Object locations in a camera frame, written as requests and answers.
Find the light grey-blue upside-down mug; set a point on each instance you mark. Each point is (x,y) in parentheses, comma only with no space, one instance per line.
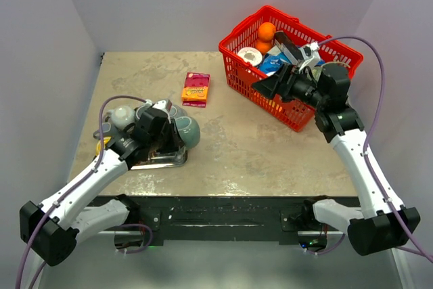
(177,111)

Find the teal green ceramic mug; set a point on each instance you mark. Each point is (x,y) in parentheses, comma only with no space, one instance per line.
(189,131)

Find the red plastic shopping basket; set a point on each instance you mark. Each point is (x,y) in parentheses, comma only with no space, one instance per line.
(241,75)

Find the black wall bracket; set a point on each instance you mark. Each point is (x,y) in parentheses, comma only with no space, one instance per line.
(101,58)

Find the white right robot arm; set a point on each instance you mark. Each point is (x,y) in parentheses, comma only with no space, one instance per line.
(382,221)

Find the lower orange fruit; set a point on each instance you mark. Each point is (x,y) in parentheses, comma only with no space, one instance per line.
(263,46)

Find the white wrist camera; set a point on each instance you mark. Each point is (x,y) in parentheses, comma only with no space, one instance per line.
(164,105)
(310,56)

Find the dark long carton box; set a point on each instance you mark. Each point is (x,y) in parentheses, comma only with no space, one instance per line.
(287,47)

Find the green netted melon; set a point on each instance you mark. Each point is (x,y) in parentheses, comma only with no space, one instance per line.
(316,71)

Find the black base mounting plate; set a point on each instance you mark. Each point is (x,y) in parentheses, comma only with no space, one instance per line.
(220,219)

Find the yellow mug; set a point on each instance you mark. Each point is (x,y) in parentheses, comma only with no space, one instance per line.
(101,145)

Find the orange fruit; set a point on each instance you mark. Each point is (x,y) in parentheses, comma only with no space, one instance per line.
(263,46)
(266,32)

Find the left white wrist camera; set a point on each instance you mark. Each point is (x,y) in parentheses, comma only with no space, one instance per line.
(164,105)

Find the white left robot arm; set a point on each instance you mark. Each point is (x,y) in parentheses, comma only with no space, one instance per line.
(48,228)

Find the Scrub Mommy sponge pack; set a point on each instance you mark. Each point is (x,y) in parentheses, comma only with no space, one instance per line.
(195,90)

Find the steel drying tray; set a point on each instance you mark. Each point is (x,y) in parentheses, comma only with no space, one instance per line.
(162,154)

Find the upper orange fruit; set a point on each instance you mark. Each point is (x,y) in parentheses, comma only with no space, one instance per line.
(266,32)

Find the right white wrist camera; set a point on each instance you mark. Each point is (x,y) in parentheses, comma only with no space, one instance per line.
(310,56)

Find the blue plastic snack bag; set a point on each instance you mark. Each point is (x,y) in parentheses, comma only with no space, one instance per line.
(270,64)

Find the dark grey upside-down mug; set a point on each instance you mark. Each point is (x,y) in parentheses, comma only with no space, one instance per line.
(140,110)

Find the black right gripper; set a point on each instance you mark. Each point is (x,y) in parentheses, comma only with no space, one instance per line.
(281,86)

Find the pale grey upside-down mug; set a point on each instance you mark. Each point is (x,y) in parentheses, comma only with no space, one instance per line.
(122,116)

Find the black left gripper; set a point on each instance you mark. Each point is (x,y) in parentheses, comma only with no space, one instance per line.
(176,143)

